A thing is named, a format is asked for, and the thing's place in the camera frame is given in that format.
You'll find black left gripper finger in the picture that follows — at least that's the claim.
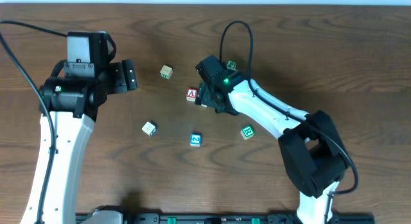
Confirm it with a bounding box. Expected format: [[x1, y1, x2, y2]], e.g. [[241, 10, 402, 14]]
[[128, 59, 137, 90], [121, 60, 132, 90]]

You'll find red letter A block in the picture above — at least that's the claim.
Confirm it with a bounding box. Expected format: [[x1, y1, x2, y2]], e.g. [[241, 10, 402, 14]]
[[186, 88, 198, 101]]

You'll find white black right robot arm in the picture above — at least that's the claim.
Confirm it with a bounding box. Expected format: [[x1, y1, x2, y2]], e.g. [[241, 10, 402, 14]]
[[196, 71, 353, 223]]

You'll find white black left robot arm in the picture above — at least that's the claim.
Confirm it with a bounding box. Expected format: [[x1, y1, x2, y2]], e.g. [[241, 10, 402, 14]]
[[21, 60, 137, 223]]

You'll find blue number 2 block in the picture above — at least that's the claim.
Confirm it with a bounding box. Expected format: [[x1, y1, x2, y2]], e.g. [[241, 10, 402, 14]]
[[189, 134, 202, 147]]

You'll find green letter P block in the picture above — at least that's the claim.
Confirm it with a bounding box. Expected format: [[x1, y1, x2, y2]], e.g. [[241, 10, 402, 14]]
[[226, 60, 236, 71]]

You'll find wooden block green side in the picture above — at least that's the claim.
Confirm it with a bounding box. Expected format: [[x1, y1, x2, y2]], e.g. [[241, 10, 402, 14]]
[[160, 65, 173, 80]]

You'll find wooden block blue side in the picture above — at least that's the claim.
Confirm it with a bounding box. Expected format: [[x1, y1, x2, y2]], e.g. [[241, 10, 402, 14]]
[[142, 121, 157, 137]]

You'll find green letter R block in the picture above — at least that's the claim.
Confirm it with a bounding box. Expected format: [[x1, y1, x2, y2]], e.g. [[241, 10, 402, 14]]
[[240, 125, 255, 140]]

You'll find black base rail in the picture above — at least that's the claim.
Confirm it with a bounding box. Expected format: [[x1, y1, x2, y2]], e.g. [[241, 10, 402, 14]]
[[75, 206, 375, 224]]

